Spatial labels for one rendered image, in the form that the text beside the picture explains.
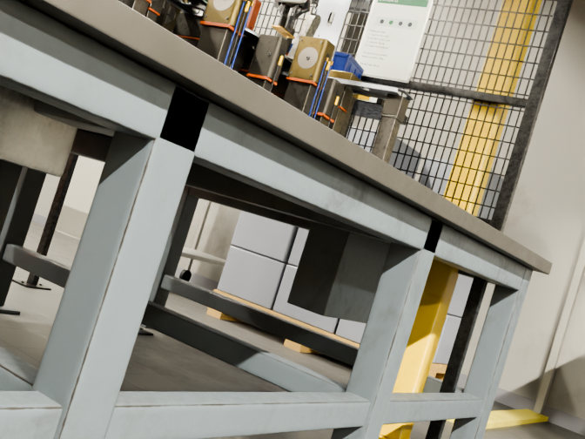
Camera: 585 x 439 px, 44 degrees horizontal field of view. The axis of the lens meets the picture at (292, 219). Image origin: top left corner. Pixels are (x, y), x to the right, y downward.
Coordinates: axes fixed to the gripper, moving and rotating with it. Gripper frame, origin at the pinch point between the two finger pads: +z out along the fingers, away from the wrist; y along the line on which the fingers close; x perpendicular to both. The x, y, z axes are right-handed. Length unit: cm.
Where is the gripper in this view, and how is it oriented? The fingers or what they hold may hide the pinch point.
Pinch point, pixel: (286, 23)
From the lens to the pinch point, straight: 214.6
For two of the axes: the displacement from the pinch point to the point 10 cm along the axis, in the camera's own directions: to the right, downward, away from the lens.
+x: 4.8, 1.8, 8.6
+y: 8.2, 2.4, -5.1
